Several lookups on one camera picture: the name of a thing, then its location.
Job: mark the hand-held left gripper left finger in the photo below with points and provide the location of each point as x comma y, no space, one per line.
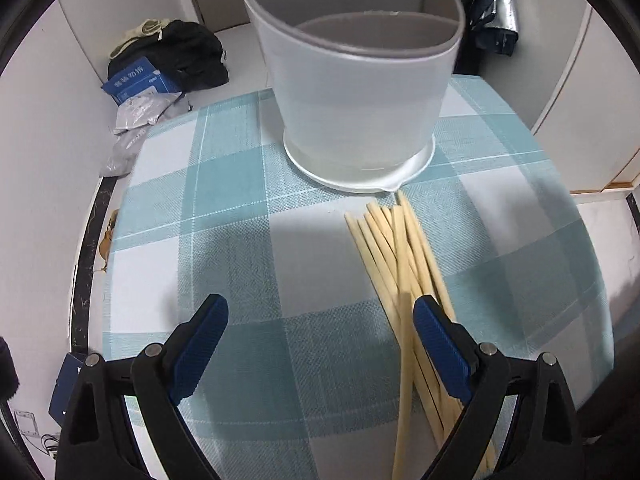
200,345

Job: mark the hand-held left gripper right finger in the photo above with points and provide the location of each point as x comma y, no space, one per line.
440,345

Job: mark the pile of wooden chopsticks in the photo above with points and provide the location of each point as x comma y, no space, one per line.
395,260

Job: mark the translucent white utensil holder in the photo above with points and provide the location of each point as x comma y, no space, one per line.
350,110

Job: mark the blue checked tablecloth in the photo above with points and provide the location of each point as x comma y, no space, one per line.
240,240

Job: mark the brown suede shoe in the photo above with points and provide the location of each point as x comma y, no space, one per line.
104,252
113,219

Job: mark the dark blue box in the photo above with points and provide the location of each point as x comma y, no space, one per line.
65,380

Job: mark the black fuzzy cloth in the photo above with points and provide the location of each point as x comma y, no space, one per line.
5,365

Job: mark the blue cardboard box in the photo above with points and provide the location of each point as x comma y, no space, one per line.
135,80

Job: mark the black bag on floor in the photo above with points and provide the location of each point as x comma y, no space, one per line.
195,55

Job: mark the white cabinet with gold trim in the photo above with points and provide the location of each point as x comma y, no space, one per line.
575,85

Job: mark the beige cloth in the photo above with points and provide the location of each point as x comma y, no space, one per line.
145,30

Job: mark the silver folded umbrella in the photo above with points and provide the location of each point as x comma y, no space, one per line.
495,5

